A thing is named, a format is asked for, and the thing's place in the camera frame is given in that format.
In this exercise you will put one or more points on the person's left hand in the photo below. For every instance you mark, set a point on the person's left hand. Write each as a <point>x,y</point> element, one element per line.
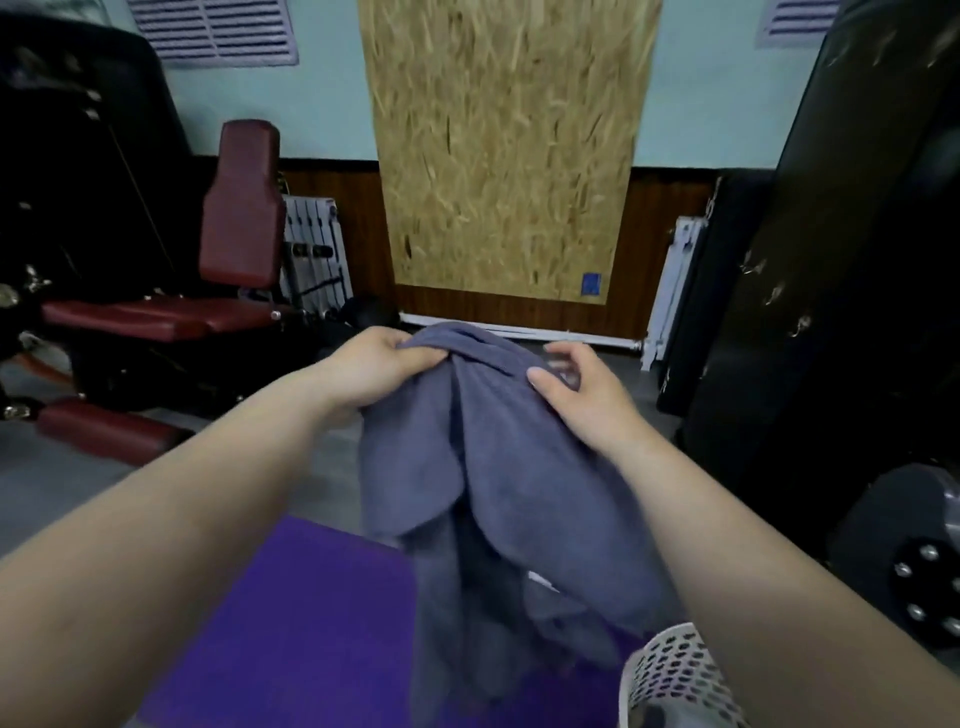
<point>375,371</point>

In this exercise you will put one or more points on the person's right hand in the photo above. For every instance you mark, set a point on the person's right hand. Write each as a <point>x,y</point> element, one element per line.
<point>592,409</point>

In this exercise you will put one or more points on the white perforated laundry basket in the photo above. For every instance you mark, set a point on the white perforated laundry basket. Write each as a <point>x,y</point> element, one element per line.
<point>682,667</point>

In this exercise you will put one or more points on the person's left forearm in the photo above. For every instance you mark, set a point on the person's left forearm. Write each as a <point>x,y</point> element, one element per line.
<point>150,555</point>

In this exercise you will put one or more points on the person's right forearm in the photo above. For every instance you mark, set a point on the person's right forearm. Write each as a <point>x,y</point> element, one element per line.
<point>787,600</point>

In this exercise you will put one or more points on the black medicine ball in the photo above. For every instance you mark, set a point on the black medicine ball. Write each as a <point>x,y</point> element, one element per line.
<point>367,313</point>

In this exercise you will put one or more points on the blue label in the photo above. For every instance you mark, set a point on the blue label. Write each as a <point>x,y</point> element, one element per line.
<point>591,283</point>

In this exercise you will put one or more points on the red bench backrest pad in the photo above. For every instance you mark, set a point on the red bench backrest pad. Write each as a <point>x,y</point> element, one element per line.
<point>244,210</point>

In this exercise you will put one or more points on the red bench seat pad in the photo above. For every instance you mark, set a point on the red bench seat pad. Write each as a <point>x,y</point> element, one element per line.
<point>157,315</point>

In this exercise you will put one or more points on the red padded gym roller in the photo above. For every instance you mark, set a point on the red padded gym roller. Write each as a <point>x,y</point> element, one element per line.
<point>105,429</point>

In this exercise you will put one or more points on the purple yoga mat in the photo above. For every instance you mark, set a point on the purple yoga mat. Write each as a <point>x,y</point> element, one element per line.
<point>300,637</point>

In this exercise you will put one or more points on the red padded gym machine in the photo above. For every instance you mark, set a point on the red padded gym machine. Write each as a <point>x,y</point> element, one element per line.
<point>82,187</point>

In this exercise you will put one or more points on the white vertical frame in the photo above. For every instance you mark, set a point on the white vertical frame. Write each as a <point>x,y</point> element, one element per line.
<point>675,285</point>

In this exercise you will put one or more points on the beige wall board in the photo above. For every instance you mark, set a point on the beige wall board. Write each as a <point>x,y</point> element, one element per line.
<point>510,135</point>

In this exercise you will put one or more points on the grey louvred wall vent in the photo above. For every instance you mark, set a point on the grey louvred wall vent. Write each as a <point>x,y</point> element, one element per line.
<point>799,21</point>
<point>214,30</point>

